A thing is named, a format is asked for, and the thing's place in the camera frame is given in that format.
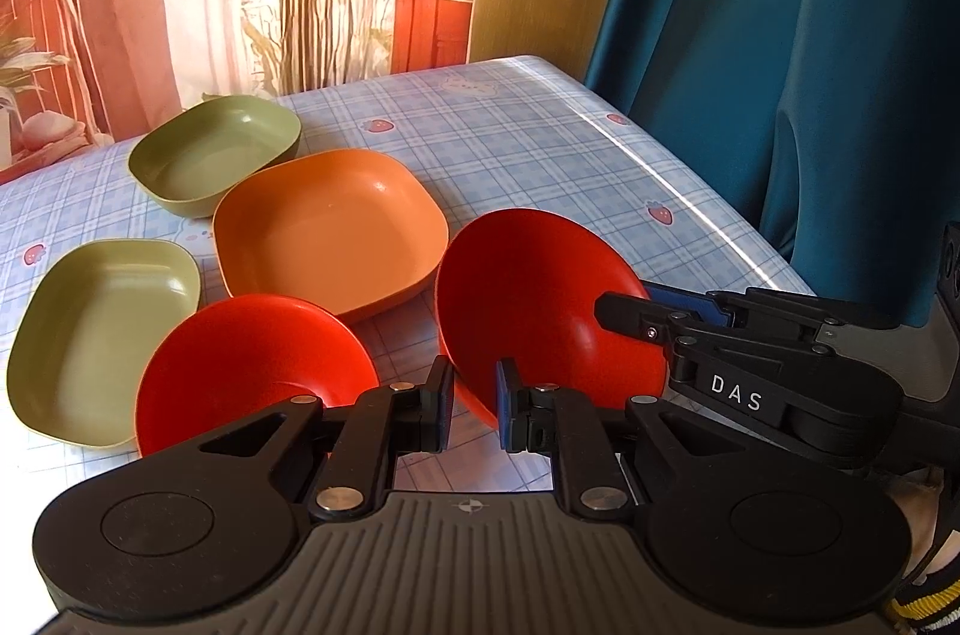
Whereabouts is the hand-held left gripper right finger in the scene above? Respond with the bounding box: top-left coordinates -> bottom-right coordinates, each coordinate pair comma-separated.
496,358 -> 748,522

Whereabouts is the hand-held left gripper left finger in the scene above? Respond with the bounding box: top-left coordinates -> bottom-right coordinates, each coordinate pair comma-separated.
197,356 -> 457,523

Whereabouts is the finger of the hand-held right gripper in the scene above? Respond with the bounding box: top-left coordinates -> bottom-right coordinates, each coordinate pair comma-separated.
640,283 -> 854,344
595,291 -> 838,430

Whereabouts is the red bowl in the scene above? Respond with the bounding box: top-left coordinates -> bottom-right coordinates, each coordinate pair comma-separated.
134,293 -> 380,460
434,208 -> 669,427

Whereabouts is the person's right forearm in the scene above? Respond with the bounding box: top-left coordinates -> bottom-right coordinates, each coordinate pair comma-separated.
889,464 -> 960,635

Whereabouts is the blue checked tablecloth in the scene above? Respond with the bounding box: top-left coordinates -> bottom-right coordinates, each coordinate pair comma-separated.
0,53 -> 819,628

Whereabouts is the orange square plate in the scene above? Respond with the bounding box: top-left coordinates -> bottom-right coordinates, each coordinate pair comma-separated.
211,148 -> 452,325

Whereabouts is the blue curtain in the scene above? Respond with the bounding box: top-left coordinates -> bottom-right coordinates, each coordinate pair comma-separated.
584,0 -> 960,330

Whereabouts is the dark green plate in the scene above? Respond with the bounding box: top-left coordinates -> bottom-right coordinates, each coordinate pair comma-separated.
127,94 -> 304,222

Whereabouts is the light green plate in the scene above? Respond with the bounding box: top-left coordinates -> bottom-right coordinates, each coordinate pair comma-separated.
7,239 -> 203,453

